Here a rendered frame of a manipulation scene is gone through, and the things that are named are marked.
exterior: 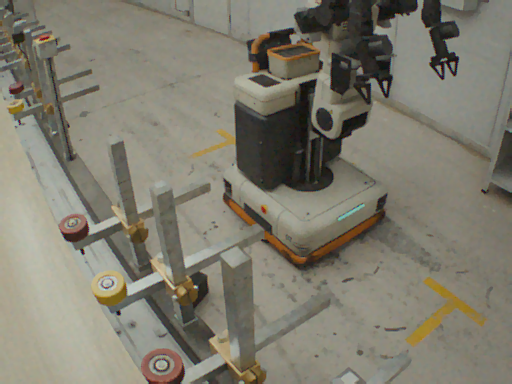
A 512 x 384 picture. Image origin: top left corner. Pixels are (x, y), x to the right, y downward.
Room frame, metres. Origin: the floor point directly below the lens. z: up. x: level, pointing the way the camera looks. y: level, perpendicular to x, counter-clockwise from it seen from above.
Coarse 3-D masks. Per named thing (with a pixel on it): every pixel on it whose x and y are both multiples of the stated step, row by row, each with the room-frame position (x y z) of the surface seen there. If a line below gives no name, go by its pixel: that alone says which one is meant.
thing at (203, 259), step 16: (256, 224) 0.88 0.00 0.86; (224, 240) 0.82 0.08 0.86; (240, 240) 0.82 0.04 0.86; (256, 240) 0.85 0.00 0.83; (192, 256) 0.77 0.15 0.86; (208, 256) 0.77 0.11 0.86; (192, 272) 0.74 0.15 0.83; (128, 288) 0.66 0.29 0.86; (144, 288) 0.66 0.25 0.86; (160, 288) 0.68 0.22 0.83; (128, 304) 0.63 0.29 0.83
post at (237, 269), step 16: (224, 256) 0.48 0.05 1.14; (240, 256) 0.48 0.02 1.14; (224, 272) 0.48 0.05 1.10; (240, 272) 0.47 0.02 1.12; (224, 288) 0.48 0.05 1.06; (240, 288) 0.47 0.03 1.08; (240, 304) 0.46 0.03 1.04; (240, 320) 0.46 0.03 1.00; (240, 336) 0.46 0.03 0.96; (240, 352) 0.46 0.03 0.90; (240, 368) 0.46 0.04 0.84
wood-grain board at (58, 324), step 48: (0, 96) 1.76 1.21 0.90; (0, 144) 1.28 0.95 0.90; (0, 192) 0.98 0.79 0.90; (0, 240) 0.76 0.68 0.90; (48, 240) 0.77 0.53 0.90; (0, 288) 0.60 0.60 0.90; (48, 288) 0.61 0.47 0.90; (0, 336) 0.46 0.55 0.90; (48, 336) 0.47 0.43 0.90; (96, 336) 0.49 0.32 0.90
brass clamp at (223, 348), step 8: (216, 336) 0.55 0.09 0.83; (216, 344) 0.53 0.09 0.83; (224, 344) 0.53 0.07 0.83; (216, 352) 0.52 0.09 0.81; (224, 352) 0.51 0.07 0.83; (256, 360) 0.49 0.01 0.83; (232, 368) 0.47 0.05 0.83; (248, 368) 0.47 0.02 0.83; (256, 368) 0.47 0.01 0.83; (264, 368) 0.48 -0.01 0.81; (232, 376) 0.47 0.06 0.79; (240, 376) 0.45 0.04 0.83; (248, 376) 0.45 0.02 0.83; (256, 376) 0.45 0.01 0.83; (264, 376) 0.46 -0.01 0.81
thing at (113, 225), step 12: (204, 180) 1.07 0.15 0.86; (180, 192) 1.02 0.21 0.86; (192, 192) 1.03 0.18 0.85; (204, 192) 1.05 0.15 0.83; (144, 204) 0.97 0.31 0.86; (144, 216) 0.94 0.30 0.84; (96, 228) 0.86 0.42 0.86; (108, 228) 0.87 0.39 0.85; (120, 228) 0.89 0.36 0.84; (84, 240) 0.82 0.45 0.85; (96, 240) 0.85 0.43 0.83
